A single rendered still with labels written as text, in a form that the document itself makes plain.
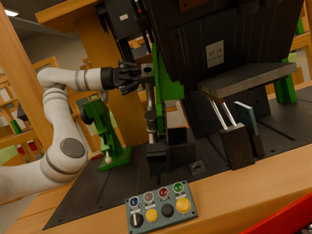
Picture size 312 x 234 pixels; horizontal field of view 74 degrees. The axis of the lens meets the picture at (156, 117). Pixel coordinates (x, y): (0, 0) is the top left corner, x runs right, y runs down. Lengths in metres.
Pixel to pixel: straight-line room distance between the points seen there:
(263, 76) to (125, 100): 0.66
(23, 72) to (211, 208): 0.95
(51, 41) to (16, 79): 11.15
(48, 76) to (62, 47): 11.25
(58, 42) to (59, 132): 11.58
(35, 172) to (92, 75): 0.32
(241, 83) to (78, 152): 0.38
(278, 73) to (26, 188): 0.55
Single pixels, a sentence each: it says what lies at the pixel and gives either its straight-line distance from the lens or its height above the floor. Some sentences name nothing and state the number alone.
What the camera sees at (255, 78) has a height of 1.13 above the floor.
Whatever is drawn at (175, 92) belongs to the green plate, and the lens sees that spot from 0.60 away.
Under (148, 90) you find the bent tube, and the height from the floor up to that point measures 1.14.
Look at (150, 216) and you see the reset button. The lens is 0.47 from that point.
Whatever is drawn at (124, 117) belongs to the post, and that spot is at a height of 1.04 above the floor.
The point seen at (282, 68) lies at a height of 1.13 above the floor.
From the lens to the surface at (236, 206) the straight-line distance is 0.48.
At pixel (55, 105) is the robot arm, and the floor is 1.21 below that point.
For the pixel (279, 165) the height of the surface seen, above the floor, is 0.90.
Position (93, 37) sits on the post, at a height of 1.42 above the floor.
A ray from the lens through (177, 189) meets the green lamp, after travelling 0.48.
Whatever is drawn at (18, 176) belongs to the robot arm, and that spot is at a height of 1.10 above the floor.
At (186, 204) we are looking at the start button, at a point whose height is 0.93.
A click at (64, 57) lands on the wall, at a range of 11.95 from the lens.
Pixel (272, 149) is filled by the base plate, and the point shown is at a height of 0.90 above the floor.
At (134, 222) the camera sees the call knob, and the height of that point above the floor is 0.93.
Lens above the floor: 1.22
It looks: 13 degrees down
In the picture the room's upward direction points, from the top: 20 degrees counter-clockwise
